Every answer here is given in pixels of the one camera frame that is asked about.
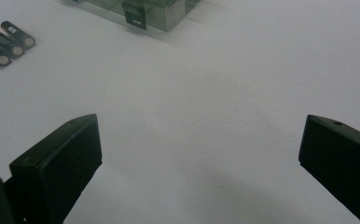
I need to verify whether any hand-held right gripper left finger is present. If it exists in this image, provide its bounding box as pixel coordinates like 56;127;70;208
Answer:
9;113;104;224

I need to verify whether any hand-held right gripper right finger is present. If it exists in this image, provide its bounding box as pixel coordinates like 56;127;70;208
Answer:
298;114;360;224

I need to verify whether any clear plastic compartment box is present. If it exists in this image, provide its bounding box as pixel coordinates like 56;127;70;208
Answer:
72;0;201;33

